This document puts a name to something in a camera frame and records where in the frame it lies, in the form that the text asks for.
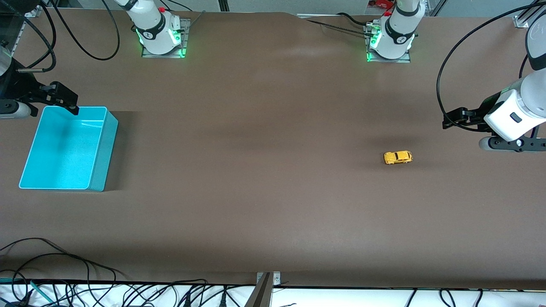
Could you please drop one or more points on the aluminium frame corner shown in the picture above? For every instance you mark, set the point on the aluminium frame corner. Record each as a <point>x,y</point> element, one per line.
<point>32,12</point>

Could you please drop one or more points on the turquoise plastic bin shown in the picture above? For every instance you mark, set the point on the turquoise plastic bin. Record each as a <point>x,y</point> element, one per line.
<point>64,149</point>

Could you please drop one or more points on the teal stick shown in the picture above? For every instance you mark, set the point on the teal stick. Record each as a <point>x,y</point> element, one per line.
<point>40,291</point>

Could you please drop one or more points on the aluminium extrusion rail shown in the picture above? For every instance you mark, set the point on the aluminium extrusion rail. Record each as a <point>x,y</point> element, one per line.
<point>522,20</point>

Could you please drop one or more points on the dark transparent panel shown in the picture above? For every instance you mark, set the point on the dark transparent panel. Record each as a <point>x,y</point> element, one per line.
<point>8,30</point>

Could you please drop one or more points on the small metal bracket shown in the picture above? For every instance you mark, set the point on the small metal bracket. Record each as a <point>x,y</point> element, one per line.
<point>276,279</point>

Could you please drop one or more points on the red object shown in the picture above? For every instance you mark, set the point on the red object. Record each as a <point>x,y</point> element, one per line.
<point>381,3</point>

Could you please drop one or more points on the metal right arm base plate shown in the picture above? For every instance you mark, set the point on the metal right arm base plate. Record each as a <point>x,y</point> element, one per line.
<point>186,42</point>

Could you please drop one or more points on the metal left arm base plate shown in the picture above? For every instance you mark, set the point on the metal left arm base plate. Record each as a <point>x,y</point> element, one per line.
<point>388,60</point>

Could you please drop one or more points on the yellow beetle toy car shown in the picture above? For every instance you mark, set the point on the yellow beetle toy car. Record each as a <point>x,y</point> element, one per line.
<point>397,157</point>

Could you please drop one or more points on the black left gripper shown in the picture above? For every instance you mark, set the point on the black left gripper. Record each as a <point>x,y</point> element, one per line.
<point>480,113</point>

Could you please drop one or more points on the black vertical profile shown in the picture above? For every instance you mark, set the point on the black vertical profile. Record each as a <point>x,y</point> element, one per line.
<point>223,5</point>

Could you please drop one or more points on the dark metal bar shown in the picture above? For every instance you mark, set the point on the dark metal bar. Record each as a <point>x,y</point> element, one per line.
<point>261,294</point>

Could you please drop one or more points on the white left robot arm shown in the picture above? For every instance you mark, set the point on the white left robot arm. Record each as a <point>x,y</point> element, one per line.
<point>401,30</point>

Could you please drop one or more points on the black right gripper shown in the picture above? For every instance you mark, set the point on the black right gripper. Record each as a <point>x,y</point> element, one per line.
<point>26,93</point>

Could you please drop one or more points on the white board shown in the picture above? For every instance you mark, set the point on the white board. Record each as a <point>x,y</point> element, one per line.
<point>341,298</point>

